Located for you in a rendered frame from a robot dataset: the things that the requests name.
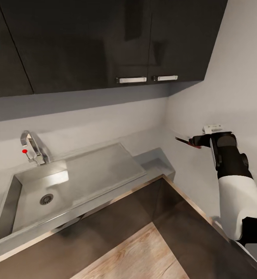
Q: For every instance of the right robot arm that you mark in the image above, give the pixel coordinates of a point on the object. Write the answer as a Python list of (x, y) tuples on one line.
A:
[(237, 189)]

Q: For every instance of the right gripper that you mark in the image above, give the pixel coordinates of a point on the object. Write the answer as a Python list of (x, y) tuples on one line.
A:
[(199, 140)]

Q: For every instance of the drop in sink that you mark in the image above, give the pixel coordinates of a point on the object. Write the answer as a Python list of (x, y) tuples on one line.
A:
[(71, 182)]

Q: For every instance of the cabinet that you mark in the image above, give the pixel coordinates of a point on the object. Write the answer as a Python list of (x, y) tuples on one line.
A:
[(13, 77), (80, 45)]

